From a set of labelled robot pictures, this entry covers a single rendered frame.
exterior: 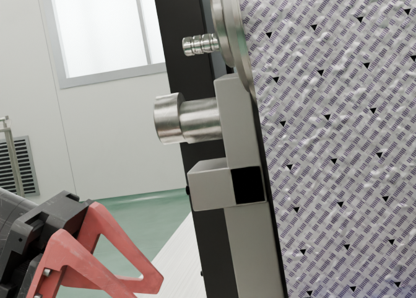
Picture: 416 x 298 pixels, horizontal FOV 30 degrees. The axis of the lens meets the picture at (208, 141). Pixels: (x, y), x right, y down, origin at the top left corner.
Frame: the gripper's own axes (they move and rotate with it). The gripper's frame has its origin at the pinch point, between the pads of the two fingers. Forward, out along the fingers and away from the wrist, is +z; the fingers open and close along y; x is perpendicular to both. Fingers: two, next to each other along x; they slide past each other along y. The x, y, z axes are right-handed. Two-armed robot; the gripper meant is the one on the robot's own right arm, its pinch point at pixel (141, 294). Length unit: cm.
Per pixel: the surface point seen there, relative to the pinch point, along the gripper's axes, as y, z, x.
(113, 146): -559, -123, -138
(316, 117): 0.8, 6.3, 16.7
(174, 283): -53, -1, -20
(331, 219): 0.8, 10.0, 10.8
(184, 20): -32.6, -10.2, 16.8
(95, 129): -559, -143, -131
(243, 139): -6.5, 2.1, 12.1
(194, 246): -71, -2, -20
